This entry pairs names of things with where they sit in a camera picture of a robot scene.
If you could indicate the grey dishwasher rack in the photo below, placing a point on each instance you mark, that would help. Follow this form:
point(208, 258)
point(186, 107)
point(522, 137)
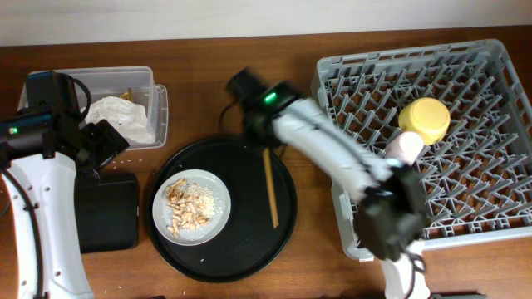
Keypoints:
point(477, 179)

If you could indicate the food scraps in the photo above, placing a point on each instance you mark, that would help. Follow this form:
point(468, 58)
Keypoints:
point(192, 206)

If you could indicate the gold foil wrapper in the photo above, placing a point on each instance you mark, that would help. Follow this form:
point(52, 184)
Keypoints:
point(128, 95)

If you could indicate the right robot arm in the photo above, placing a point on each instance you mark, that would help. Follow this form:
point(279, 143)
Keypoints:
point(391, 213)

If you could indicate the wooden chopstick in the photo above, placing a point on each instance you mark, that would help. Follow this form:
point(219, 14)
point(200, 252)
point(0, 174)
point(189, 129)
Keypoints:
point(270, 187)

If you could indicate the yellow bowl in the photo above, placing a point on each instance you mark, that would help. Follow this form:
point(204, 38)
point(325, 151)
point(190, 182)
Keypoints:
point(428, 117)

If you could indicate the black rectangular tray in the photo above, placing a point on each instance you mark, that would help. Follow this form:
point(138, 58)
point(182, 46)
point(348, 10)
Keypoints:
point(107, 212)

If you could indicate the pink cup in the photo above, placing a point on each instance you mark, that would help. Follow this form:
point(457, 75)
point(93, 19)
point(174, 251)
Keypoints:
point(406, 148)

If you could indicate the grey plate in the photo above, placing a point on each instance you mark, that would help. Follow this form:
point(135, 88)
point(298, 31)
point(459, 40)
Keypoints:
point(161, 213)

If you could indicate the clear plastic waste bin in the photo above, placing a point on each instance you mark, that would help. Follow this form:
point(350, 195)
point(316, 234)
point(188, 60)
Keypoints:
point(115, 81)

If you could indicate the white napkin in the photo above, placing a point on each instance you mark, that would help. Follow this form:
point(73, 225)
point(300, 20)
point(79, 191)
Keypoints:
point(128, 118)

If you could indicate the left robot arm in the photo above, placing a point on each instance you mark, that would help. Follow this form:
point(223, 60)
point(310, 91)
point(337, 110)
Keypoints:
point(41, 193)

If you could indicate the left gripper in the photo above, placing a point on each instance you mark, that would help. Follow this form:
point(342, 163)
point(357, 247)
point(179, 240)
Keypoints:
point(109, 139)

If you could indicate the round black serving tray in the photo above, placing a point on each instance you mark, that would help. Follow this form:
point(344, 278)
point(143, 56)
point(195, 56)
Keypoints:
point(249, 241)

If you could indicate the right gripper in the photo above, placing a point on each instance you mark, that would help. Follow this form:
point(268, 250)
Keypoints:
point(248, 133)

